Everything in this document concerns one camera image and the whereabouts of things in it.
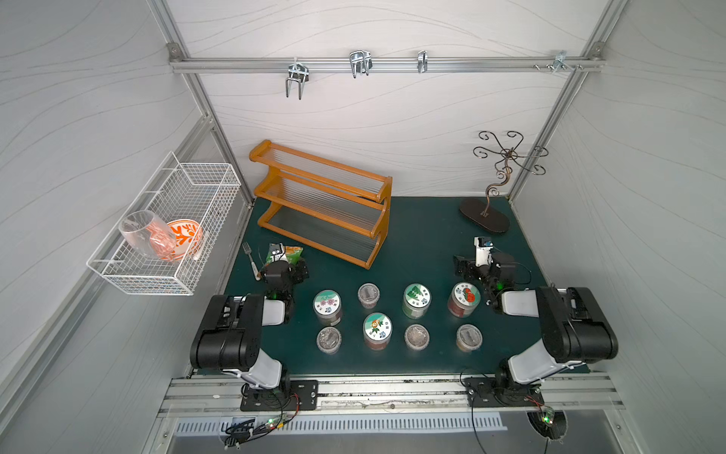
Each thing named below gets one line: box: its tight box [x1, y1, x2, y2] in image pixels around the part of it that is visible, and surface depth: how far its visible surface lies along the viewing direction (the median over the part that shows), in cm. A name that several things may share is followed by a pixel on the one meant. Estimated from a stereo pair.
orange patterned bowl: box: [166, 219, 205, 261], surface depth 68 cm
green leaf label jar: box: [401, 282, 433, 320], surface depth 86 cm
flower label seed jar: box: [312, 289, 343, 327], surface depth 84 cm
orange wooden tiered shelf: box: [249, 139, 394, 270], surface depth 100 cm
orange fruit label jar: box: [363, 312, 394, 351], surface depth 79 cm
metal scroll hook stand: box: [459, 130, 550, 233], surface depth 107 cm
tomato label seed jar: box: [448, 281, 482, 318], surface depth 86 cm
